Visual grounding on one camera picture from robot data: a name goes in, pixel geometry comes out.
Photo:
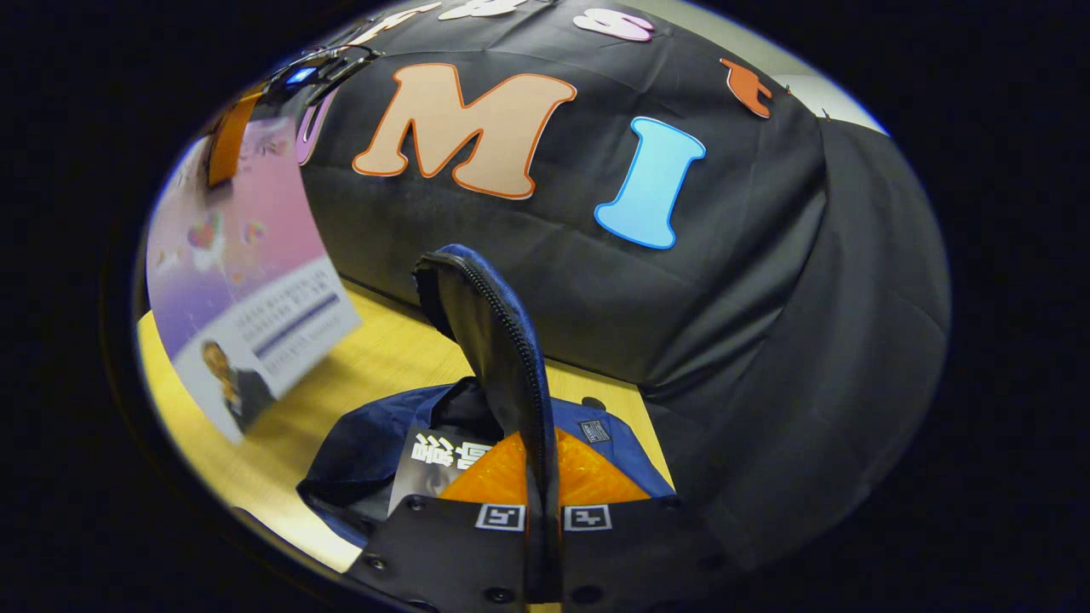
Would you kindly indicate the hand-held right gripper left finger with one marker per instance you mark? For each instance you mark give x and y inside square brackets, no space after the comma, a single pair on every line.
[443,553]

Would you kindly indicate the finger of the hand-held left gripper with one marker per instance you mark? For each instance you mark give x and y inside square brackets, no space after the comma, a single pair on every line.
[228,140]

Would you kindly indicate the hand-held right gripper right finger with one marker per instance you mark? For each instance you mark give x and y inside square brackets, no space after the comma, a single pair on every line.
[639,553]

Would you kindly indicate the dark cover book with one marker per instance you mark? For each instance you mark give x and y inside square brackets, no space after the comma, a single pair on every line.
[426,477]

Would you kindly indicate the pink purple cover book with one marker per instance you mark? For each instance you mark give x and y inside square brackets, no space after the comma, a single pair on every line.
[255,255]

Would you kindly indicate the blue schoolbag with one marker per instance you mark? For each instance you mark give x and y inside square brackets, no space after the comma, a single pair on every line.
[366,443]

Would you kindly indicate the black backdrop cloth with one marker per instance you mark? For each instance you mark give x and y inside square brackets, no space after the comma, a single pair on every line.
[766,340]

